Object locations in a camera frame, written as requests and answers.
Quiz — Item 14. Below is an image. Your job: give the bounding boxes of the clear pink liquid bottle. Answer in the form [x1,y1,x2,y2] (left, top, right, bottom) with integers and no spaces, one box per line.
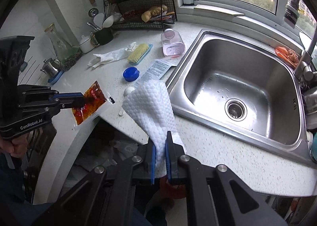
[161,28,185,57]

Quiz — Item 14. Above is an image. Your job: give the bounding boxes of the chrome kitchen faucet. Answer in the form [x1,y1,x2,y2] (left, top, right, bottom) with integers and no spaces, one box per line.
[283,0,316,81]

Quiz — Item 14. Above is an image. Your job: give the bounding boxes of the white paper towel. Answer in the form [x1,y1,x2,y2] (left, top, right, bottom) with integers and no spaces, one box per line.
[122,80,185,178]

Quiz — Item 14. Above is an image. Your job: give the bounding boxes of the white plastic spoon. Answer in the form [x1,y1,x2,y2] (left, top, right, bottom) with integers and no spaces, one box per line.
[119,86,135,117]

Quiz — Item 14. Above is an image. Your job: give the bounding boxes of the ginger root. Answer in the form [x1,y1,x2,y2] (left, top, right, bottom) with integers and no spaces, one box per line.
[141,5,168,22]

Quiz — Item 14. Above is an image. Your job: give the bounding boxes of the stainless steel pot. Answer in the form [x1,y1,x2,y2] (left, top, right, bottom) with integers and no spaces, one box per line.
[302,87,317,130]

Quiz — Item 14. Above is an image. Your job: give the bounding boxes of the black wire rack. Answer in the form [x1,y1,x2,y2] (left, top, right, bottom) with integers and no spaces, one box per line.
[103,0,177,30]

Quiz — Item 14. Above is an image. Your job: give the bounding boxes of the orange sauce packet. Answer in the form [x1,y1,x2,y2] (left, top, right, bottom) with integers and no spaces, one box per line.
[72,81,107,126]

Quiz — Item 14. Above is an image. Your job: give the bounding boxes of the paper instruction leaflet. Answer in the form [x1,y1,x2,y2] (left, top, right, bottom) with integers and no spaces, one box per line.
[134,59,176,87]

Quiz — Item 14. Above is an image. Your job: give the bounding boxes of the black utensil mug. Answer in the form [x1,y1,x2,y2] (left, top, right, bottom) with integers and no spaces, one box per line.
[90,28,113,47]

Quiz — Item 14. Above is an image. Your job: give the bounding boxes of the yellow scrub brush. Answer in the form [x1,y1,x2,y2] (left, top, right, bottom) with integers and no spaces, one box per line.
[127,43,153,65]

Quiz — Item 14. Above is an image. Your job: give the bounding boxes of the blue bottle cap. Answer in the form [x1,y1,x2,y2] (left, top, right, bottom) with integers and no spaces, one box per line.
[122,67,140,82]

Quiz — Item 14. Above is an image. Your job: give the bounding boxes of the orange sink cloth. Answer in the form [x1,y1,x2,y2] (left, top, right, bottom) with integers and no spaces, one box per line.
[275,47,299,68]

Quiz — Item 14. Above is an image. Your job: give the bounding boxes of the white disposable glove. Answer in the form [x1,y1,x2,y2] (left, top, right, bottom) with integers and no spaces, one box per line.
[87,42,138,69]

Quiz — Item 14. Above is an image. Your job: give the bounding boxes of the glass carafe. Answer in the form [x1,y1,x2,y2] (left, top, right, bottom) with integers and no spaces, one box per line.
[45,23,73,64]

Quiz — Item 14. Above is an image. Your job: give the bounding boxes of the small steel teapot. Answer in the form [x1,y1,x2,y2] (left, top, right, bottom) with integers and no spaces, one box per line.
[40,58,61,78]

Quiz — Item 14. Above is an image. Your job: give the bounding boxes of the person left hand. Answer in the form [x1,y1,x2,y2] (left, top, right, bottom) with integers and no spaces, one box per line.
[0,134,28,158]

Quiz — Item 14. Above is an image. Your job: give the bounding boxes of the stainless steel sink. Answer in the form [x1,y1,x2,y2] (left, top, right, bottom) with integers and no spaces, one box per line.
[166,29,316,168]

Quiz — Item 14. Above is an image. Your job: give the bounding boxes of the red plastic trash bucket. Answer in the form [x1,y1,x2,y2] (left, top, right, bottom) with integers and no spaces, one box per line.
[159,176,186,200]

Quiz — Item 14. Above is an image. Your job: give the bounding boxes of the white small teapot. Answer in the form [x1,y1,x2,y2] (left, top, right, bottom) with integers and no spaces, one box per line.
[79,35,95,53]

